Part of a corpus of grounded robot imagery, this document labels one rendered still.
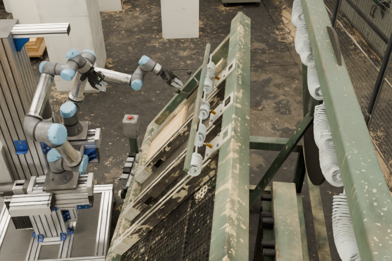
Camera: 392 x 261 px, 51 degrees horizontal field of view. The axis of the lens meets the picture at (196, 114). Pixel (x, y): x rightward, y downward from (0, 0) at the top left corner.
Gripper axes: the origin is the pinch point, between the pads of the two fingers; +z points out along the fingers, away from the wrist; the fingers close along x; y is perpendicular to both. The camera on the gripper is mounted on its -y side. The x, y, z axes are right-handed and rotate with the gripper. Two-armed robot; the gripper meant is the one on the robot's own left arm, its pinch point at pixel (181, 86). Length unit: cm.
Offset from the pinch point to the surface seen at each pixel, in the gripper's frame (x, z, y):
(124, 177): 84, 5, -6
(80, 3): 28, -104, 203
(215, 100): -17, 8, -59
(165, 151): 35, 8, -41
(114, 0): 43, -78, 486
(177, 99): 16.8, 9.9, 25.6
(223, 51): -37.8, 11.4, 5.7
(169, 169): 28, 5, -78
